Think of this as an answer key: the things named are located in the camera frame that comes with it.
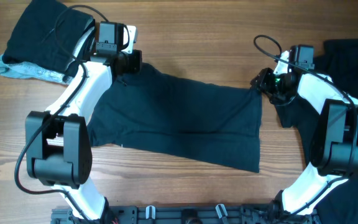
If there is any black t-shirt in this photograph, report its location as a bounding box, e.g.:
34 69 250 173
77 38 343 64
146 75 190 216
88 63 262 172

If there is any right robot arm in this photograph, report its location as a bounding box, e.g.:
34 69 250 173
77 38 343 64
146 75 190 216
251 45 358 223

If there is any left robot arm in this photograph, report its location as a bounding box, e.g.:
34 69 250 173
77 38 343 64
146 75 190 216
18 22 142 223

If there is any folded black clothes stack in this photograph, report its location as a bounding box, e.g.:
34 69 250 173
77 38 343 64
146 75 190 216
2 0 94 80

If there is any pile of black shirts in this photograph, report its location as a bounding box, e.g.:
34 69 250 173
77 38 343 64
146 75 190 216
276 39 358 224

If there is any left black cable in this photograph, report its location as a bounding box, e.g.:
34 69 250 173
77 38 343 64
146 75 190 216
14 4 131 223

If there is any black cable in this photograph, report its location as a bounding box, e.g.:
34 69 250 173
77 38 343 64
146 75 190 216
14 4 131 223
253 34 358 218

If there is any right black cable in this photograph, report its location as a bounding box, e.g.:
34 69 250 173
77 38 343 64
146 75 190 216
253 34 358 218

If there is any right white rail clip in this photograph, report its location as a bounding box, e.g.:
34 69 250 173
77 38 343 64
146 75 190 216
215 203 227 219

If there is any white rail clip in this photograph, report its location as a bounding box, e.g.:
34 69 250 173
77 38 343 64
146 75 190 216
215 203 227 219
145 205 156 220

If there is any left white rail clip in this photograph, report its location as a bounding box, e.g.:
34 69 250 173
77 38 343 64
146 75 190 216
145 205 156 220

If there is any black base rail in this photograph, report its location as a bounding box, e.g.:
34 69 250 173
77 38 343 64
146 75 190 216
50 203 321 224

